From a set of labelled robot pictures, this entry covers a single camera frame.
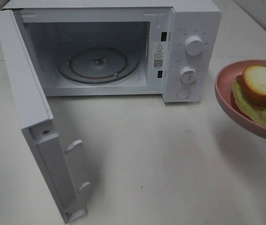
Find round white door button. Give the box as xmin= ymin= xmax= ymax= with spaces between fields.
xmin=176 ymin=88 xmax=191 ymax=99

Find white timer knob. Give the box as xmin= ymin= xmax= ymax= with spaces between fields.
xmin=179 ymin=66 xmax=197 ymax=83

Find pink round plate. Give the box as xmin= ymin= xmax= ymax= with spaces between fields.
xmin=214 ymin=60 xmax=266 ymax=139

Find white microwave door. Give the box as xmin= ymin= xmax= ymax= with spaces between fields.
xmin=0 ymin=9 xmax=87 ymax=224

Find sandwich with lettuce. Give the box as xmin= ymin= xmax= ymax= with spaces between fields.
xmin=232 ymin=65 xmax=266 ymax=127

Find glass microwave turntable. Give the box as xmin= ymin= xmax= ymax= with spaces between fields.
xmin=54 ymin=39 xmax=143 ymax=85

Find white warning label sticker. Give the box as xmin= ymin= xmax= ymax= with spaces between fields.
xmin=152 ymin=42 xmax=167 ymax=70

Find white microwave oven body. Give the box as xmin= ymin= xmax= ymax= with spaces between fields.
xmin=0 ymin=0 xmax=222 ymax=103

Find upper white power knob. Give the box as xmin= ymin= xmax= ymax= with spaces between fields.
xmin=184 ymin=35 xmax=204 ymax=56

